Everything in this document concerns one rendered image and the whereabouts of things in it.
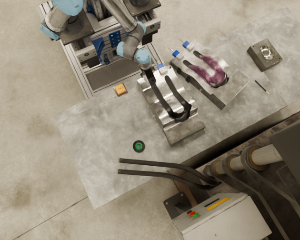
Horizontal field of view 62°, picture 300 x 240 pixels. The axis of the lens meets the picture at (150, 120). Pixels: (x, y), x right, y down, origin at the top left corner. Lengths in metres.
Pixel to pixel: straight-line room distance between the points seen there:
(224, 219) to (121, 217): 1.57
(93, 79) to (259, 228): 1.97
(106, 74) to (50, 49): 0.81
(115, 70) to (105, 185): 1.26
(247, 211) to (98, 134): 1.07
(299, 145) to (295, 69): 1.54
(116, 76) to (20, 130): 1.12
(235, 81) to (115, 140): 0.91
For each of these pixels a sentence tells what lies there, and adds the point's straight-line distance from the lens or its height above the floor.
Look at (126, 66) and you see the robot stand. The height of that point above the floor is 0.21.
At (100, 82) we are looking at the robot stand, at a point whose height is 0.21.
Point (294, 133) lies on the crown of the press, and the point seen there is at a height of 1.92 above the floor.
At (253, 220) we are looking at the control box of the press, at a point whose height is 1.47.
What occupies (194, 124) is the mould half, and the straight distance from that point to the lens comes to 1.68.
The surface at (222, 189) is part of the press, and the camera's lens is 1.74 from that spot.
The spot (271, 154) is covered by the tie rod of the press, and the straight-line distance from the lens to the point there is 0.86.
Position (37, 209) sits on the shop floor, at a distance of 2.67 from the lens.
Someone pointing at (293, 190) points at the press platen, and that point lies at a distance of 1.06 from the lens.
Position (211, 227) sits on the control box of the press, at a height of 1.47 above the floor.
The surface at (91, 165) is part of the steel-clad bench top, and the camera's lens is 1.71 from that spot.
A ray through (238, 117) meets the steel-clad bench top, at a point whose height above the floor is 0.80.
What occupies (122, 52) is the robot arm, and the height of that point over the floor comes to 1.26.
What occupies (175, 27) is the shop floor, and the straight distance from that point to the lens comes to 3.07.
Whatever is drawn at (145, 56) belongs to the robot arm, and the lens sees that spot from 1.35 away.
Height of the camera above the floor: 2.46
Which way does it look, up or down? 74 degrees down
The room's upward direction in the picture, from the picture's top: 2 degrees clockwise
